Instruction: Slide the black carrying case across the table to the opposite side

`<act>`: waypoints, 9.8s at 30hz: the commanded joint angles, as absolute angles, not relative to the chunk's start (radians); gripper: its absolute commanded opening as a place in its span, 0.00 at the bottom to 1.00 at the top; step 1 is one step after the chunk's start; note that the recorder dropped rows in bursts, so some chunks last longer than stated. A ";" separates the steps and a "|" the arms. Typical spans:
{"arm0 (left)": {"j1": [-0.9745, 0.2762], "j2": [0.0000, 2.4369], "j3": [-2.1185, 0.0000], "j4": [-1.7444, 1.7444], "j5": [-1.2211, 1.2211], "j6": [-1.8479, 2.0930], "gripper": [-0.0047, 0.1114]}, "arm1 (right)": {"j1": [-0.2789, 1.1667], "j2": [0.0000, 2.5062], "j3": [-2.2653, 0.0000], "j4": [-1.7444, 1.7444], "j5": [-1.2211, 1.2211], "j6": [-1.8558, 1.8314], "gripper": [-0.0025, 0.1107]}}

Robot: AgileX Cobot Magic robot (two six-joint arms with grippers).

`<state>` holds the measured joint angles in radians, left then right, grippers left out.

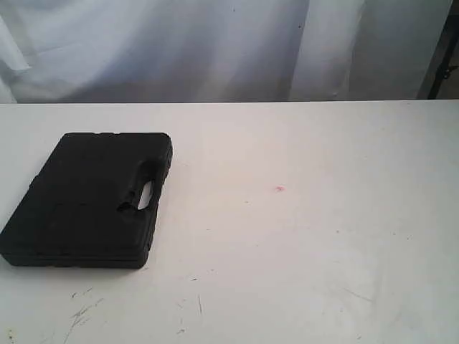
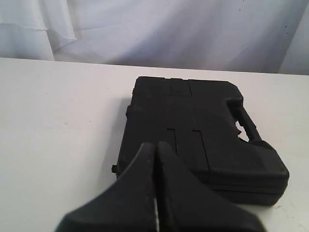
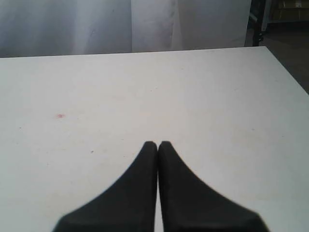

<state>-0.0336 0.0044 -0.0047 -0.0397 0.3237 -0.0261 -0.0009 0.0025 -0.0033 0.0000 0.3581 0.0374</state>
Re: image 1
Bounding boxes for black plastic tool case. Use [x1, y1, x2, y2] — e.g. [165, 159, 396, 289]
[1, 133, 173, 269]

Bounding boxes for white backdrop curtain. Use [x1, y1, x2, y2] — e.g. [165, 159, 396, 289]
[1, 1, 452, 103]

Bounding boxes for black metal stand frame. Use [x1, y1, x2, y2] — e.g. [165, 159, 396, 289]
[427, 1, 458, 100]

